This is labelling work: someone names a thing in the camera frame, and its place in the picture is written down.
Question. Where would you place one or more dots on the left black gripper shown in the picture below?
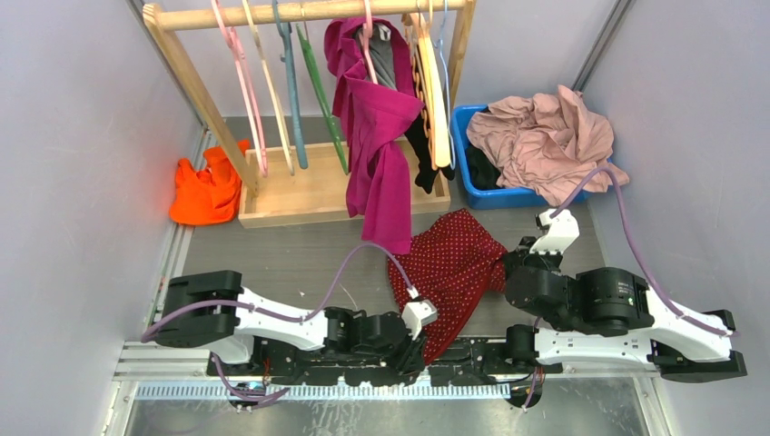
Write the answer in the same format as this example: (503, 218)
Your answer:
(410, 358)

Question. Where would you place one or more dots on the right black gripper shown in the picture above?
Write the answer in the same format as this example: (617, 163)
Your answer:
(521, 254)

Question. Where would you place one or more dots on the red dotted garment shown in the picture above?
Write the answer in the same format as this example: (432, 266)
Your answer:
(452, 264)

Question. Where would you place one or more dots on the black skirt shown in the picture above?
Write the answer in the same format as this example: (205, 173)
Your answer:
(420, 145)

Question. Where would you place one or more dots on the magenta skirt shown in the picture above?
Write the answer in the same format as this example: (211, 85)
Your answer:
(373, 117)

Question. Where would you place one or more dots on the light blue hanger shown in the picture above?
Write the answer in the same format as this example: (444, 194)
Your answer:
(445, 84)

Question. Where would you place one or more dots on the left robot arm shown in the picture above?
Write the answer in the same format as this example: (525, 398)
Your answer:
(214, 312)

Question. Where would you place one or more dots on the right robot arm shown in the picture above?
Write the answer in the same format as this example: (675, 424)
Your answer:
(610, 315)

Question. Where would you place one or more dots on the wooden hanger rack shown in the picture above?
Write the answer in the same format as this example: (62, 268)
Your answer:
(311, 196)

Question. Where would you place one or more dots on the green hanger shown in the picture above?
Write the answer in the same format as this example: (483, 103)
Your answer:
(321, 97)

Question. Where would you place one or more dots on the light wooden hanger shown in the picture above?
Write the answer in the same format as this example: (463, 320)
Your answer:
(438, 120)

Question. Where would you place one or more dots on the pink plastic hanger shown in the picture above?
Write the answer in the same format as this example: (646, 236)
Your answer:
(243, 72)

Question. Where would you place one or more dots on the cream hanger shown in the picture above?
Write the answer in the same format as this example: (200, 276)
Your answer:
(275, 99)

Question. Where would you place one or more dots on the teal blue hanger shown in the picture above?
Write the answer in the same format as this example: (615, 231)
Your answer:
(287, 57)

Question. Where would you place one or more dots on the blue plastic bin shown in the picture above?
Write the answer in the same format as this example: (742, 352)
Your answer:
(499, 198)

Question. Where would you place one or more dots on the black garment in bin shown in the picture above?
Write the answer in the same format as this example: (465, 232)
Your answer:
(483, 174)

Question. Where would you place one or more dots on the pink garment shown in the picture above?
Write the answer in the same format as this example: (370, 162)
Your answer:
(546, 143)

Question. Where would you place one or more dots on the orange garment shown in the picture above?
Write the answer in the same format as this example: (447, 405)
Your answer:
(208, 196)

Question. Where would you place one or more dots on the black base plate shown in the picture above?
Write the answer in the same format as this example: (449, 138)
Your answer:
(470, 361)

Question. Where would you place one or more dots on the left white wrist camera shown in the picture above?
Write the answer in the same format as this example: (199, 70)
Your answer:
(417, 315)

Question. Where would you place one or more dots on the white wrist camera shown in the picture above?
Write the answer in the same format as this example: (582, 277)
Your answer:
(559, 231)
(417, 315)

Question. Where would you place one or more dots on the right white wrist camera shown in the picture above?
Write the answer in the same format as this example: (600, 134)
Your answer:
(559, 231)

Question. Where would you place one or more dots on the aluminium rail frame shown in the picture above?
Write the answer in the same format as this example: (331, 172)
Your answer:
(164, 374)

